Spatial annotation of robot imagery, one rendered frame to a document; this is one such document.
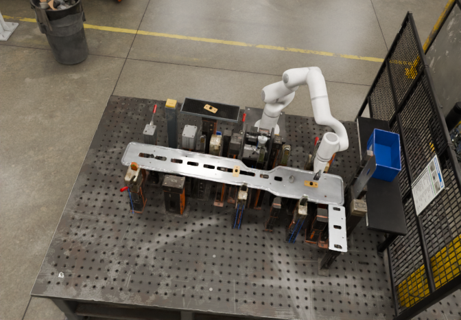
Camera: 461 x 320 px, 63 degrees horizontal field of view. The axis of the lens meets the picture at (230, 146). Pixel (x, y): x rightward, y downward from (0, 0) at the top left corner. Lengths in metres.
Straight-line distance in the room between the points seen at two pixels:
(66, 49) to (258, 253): 3.21
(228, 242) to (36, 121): 2.52
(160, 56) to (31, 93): 1.47
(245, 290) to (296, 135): 1.29
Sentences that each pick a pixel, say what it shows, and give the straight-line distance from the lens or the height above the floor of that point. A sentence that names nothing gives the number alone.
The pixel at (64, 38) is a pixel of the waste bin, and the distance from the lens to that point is 4.56.
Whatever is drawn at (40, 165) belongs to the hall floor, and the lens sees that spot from 3.82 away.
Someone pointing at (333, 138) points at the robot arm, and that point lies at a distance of 2.04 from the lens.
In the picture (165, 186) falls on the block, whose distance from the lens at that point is 2.22.
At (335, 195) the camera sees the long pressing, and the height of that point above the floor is 1.00.
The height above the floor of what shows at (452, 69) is 0.63.
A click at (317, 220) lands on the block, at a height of 0.98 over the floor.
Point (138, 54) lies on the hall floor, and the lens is 4.81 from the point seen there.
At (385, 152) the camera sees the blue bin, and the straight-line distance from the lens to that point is 2.68.
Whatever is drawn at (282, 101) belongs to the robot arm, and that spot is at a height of 1.14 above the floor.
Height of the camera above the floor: 2.87
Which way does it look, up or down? 50 degrees down
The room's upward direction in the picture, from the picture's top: 8 degrees clockwise
